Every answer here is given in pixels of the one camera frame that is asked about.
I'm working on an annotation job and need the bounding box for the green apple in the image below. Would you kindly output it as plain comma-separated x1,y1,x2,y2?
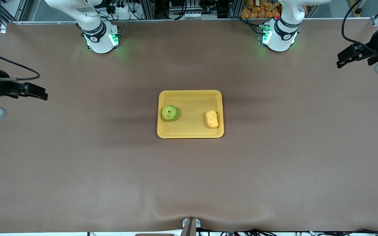
162,105,178,122

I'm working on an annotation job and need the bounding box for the yellow potato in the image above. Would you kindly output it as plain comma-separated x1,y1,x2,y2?
205,110,219,128

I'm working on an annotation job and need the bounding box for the yellow plastic tray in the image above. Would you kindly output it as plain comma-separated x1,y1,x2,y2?
157,90,224,139

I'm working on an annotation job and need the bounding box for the bag of orange items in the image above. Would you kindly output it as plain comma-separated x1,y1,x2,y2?
241,0,281,19

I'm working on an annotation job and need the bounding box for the white power strip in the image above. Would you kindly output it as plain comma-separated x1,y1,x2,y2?
109,5,134,20

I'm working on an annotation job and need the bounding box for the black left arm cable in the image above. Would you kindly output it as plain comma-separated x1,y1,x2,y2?
342,0,378,54

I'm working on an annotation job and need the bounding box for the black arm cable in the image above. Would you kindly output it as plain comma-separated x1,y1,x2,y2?
342,0,378,54
0,44,41,81

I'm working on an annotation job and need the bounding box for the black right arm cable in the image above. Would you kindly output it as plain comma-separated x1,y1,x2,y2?
0,44,41,81

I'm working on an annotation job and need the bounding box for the metal table clamp bracket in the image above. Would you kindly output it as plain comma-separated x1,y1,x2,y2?
182,218,201,236

